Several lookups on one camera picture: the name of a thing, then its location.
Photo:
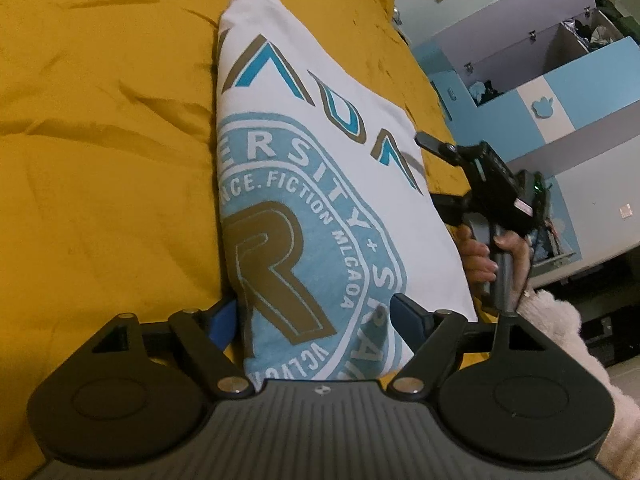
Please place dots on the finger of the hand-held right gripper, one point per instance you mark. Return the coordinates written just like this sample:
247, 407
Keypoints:
450, 207
432, 143

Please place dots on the white printed t-shirt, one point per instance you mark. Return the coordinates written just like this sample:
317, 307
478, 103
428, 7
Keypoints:
310, 160

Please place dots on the white wall socket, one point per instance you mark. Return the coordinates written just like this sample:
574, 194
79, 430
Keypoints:
625, 209

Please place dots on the yellow bed blanket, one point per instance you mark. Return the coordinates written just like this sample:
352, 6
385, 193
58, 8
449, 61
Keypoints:
100, 160

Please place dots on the person's right hand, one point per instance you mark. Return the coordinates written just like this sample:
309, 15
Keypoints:
477, 260

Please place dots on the dark clothes pile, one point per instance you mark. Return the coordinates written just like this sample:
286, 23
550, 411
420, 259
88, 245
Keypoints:
595, 30

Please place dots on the blue and white wardrobe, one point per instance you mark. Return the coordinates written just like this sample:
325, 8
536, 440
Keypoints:
575, 90

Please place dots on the dark box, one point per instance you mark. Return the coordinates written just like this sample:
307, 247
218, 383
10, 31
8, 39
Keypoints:
615, 340

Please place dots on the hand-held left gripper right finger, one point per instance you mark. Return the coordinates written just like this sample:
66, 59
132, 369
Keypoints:
407, 317

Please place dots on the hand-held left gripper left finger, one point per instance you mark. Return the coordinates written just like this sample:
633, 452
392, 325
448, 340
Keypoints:
225, 322

